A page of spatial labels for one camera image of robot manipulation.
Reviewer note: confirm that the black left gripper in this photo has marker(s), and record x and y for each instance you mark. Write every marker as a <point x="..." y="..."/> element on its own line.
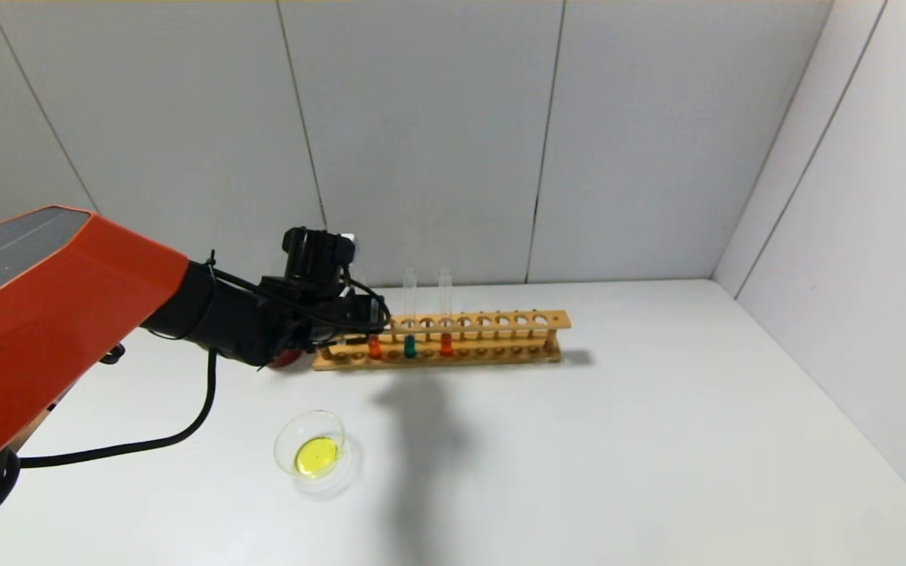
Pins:
<point x="368" y="314"/>

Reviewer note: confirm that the test tube with orange-red pigment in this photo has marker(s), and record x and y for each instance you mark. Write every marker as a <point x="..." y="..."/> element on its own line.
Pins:
<point x="374" y="347"/>

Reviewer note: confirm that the orange and black left arm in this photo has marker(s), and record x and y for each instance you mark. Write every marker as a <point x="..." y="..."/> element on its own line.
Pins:
<point x="44" y="314"/>

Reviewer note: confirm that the test tube with green pigment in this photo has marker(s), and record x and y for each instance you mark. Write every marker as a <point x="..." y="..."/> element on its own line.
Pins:
<point x="410" y="347"/>

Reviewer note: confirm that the test tube with red pigment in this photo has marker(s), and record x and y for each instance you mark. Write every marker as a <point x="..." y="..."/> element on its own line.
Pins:
<point x="446" y="344"/>

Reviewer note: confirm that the wooden test tube rack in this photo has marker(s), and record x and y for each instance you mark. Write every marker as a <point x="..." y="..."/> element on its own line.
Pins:
<point x="469" y="333"/>

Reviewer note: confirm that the dark red cup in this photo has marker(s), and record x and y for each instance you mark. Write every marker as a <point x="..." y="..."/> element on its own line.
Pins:
<point x="286" y="360"/>

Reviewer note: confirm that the clear glass dish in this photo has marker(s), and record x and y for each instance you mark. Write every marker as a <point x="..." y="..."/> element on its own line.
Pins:
<point x="315" y="456"/>

